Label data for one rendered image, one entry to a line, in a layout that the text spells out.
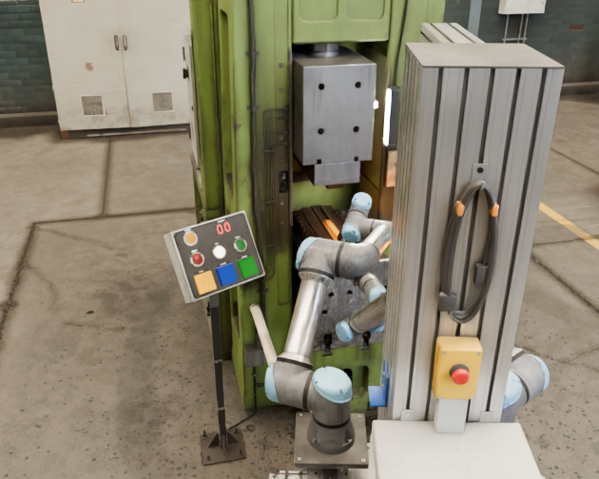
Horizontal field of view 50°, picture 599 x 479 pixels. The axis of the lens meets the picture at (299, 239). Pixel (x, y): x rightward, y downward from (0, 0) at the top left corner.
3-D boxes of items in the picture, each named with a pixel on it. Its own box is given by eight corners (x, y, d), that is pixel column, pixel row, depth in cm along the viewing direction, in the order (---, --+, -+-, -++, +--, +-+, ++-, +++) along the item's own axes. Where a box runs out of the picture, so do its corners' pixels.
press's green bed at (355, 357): (378, 416, 325) (384, 341, 304) (307, 429, 317) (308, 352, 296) (346, 354, 373) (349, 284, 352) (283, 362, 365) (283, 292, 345)
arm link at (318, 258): (303, 409, 186) (344, 236, 201) (256, 397, 190) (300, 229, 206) (312, 412, 197) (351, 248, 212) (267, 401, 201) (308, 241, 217)
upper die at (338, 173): (359, 182, 271) (360, 161, 267) (314, 186, 267) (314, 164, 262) (332, 151, 307) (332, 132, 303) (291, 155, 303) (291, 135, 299)
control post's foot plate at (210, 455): (248, 459, 299) (248, 444, 295) (202, 468, 294) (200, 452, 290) (241, 427, 318) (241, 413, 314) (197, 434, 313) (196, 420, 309)
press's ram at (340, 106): (391, 159, 269) (397, 62, 252) (302, 165, 261) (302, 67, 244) (359, 130, 306) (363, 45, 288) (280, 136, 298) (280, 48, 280)
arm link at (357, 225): (368, 233, 234) (375, 211, 241) (338, 229, 238) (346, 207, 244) (369, 246, 240) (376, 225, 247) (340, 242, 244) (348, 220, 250)
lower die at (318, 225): (356, 256, 286) (357, 239, 283) (313, 260, 282) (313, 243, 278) (330, 219, 323) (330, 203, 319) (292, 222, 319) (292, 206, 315)
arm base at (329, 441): (356, 454, 191) (357, 430, 187) (305, 453, 192) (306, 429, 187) (354, 420, 205) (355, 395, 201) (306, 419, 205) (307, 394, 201)
